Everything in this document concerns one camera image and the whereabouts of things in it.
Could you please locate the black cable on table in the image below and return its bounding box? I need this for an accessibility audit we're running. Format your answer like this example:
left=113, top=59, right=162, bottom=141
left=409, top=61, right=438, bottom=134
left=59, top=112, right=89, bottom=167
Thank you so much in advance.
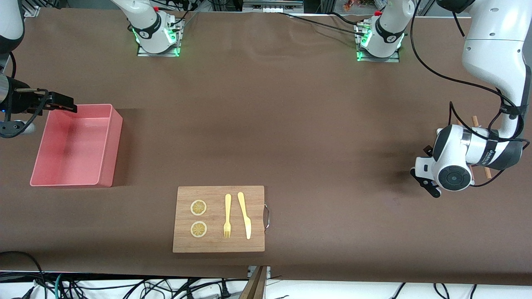
left=274, top=12, right=370, bottom=38

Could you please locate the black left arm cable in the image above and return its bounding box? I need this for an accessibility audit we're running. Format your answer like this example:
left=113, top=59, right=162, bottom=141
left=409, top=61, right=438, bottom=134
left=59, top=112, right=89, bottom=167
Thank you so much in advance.
left=409, top=0, right=532, bottom=188

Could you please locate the grey metal device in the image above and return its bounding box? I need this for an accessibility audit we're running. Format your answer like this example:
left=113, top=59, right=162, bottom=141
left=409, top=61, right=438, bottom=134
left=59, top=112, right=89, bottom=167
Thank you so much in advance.
left=243, top=0, right=304, bottom=13

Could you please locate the black looped floor cable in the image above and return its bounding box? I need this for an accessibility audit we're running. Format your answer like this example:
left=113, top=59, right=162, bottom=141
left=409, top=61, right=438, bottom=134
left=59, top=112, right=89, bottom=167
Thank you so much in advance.
left=0, top=251, right=44, bottom=299

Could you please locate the yellow plastic fork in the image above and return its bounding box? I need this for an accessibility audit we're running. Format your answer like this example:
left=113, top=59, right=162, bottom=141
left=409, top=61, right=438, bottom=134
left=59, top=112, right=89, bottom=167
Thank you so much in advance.
left=223, top=194, right=232, bottom=239

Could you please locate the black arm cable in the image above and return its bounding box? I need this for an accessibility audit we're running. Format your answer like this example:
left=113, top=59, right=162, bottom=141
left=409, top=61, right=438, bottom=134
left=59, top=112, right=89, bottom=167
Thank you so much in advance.
left=409, top=0, right=532, bottom=188
left=0, top=88, right=49, bottom=139

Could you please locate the pink plastic bin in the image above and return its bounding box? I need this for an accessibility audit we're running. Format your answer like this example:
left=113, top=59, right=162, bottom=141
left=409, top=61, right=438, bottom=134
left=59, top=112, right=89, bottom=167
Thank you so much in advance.
left=30, top=104, right=123, bottom=188

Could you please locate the wooden cutting board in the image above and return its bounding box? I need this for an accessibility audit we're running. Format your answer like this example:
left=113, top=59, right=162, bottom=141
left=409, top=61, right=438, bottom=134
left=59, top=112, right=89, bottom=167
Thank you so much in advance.
left=172, top=186, right=266, bottom=253

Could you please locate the yellow plastic knife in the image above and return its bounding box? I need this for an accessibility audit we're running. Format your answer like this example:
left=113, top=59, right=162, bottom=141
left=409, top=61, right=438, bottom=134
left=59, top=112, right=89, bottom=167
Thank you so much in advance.
left=237, top=191, right=252, bottom=240

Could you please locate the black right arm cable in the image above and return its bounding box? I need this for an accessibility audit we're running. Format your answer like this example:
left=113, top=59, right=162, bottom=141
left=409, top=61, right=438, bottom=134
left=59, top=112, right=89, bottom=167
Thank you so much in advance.
left=0, top=88, right=49, bottom=139

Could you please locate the wooden post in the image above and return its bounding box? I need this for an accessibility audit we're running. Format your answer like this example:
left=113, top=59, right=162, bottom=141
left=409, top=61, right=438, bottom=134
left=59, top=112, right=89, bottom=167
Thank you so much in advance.
left=239, top=266, right=268, bottom=299

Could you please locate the aluminium frame profile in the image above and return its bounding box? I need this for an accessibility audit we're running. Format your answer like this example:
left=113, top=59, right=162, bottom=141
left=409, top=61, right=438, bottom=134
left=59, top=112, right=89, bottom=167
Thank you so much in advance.
left=23, top=0, right=41, bottom=18

